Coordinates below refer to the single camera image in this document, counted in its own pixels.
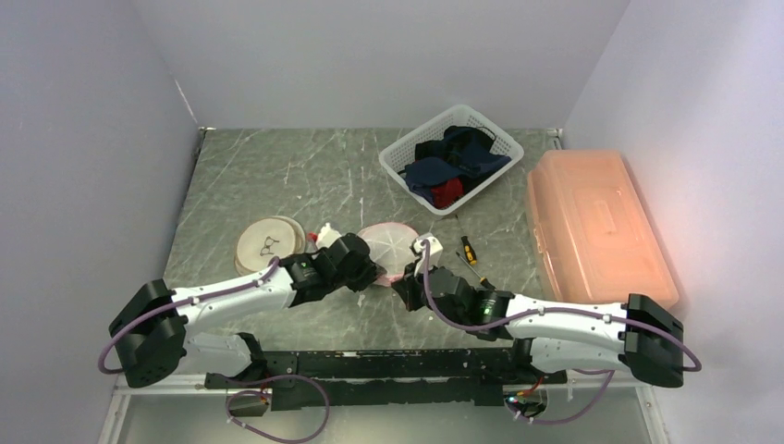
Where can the black bra in basket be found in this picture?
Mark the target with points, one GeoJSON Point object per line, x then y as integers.
{"type": "Point", "coordinates": [463, 150]}

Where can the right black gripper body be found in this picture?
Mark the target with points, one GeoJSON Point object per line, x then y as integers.
{"type": "Point", "coordinates": [411, 267]}

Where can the white mesh laundry bag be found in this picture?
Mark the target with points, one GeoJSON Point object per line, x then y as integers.
{"type": "Point", "coordinates": [272, 236]}

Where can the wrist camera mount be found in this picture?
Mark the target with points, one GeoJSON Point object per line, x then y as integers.
{"type": "Point", "coordinates": [427, 251]}
{"type": "Point", "coordinates": [324, 237]}

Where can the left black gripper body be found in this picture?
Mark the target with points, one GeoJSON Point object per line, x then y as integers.
{"type": "Point", "coordinates": [362, 275]}

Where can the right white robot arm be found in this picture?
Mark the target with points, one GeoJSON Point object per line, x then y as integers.
{"type": "Point", "coordinates": [639, 335]}

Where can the navy blue bra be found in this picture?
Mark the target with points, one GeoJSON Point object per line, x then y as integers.
{"type": "Point", "coordinates": [444, 171]}

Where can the red bra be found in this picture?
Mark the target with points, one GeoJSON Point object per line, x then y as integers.
{"type": "Point", "coordinates": [447, 193]}

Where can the orange translucent storage box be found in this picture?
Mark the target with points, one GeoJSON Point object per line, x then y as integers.
{"type": "Point", "coordinates": [591, 238]}

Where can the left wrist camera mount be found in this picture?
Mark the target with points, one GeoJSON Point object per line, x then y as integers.
{"type": "Point", "coordinates": [324, 237]}

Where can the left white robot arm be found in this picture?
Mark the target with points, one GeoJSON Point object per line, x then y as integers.
{"type": "Point", "coordinates": [161, 330]}

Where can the black yellow short screwdriver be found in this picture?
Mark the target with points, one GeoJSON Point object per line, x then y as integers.
{"type": "Point", "coordinates": [469, 252]}

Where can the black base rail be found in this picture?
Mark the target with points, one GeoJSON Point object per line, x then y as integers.
{"type": "Point", "coordinates": [299, 379]}

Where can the long yellow black screwdriver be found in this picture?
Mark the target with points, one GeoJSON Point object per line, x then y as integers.
{"type": "Point", "coordinates": [483, 280]}

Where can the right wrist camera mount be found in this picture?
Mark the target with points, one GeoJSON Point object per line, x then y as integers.
{"type": "Point", "coordinates": [427, 251]}

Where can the white plastic basket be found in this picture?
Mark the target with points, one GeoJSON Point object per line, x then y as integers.
{"type": "Point", "coordinates": [395, 156]}

